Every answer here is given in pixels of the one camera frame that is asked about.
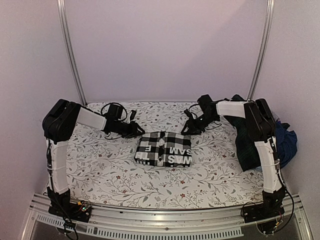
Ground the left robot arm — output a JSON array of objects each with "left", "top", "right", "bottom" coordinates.
[{"left": 42, "top": 99, "right": 145, "bottom": 217}]

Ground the front aluminium rail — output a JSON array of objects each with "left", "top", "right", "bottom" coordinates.
[{"left": 21, "top": 193, "right": 315, "bottom": 240}]

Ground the dark green plaid garment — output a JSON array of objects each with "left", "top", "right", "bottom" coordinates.
[{"left": 224, "top": 107, "right": 261, "bottom": 172}]

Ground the right aluminium frame post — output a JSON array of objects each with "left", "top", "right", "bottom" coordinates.
[{"left": 247, "top": 0, "right": 275, "bottom": 100}]

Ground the floral patterned table mat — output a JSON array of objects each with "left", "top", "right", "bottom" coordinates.
[{"left": 66, "top": 102, "right": 264, "bottom": 209}]

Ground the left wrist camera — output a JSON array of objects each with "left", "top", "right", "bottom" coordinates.
[{"left": 127, "top": 110, "right": 137, "bottom": 124}]

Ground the left aluminium frame post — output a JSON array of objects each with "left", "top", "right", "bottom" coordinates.
[{"left": 56, "top": 0, "right": 88, "bottom": 106}]

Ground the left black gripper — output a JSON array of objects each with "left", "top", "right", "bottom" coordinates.
[{"left": 114, "top": 120, "right": 145, "bottom": 138}]

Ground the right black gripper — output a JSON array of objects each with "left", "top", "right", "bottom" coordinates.
[{"left": 181, "top": 112, "right": 219, "bottom": 135}]

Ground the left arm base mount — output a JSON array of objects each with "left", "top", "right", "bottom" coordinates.
[{"left": 48, "top": 200, "right": 92, "bottom": 223}]

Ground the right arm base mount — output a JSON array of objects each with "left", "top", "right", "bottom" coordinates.
[{"left": 240, "top": 202, "right": 285, "bottom": 223}]

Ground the light blue garment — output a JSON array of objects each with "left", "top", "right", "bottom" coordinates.
[{"left": 255, "top": 166, "right": 263, "bottom": 172}]

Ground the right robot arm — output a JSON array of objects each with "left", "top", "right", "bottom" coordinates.
[{"left": 181, "top": 94, "right": 286, "bottom": 218}]

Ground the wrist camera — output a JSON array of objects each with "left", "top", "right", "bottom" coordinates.
[
  {"left": 183, "top": 109, "right": 197, "bottom": 120},
  {"left": 127, "top": 110, "right": 137, "bottom": 124}
]

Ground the black white checkered shirt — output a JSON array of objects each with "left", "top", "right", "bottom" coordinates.
[{"left": 134, "top": 131, "right": 193, "bottom": 168}]

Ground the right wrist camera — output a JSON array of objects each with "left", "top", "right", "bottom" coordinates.
[{"left": 183, "top": 109, "right": 197, "bottom": 120}]

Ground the aluminium frame post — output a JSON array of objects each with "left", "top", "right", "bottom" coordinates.
[
  {"left": 56, "top": 0, "right": 88, "bottom": 106},
  {"left": 247, "top": 0, "right": 275, "bottom": 100}
]

